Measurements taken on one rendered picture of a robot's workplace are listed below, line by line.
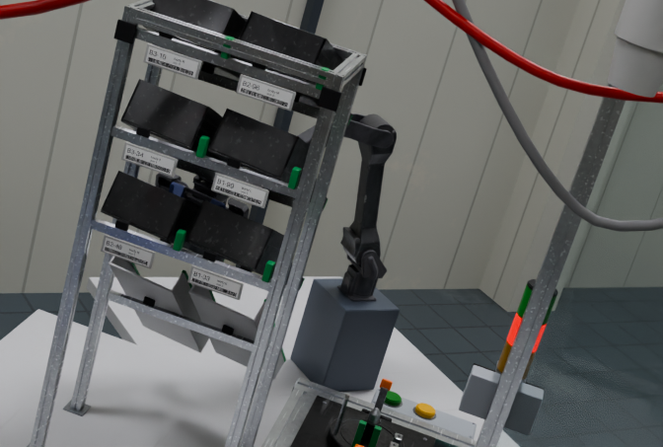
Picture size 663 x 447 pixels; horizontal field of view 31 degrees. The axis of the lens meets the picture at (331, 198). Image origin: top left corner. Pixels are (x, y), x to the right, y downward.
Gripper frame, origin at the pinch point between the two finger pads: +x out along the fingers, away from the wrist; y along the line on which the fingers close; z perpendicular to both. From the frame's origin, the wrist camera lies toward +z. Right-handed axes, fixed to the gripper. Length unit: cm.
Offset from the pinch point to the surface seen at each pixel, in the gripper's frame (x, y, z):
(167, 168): 23.1, 6.8, 24.6
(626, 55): 93, 72, 97
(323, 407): 0.4, 33.8, -28.7
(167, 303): 14.4, 5.6, -8.7
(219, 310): 14.6, 15.7, -5.0
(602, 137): 2, 65, 45
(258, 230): 16.2, 20.8, 15.4
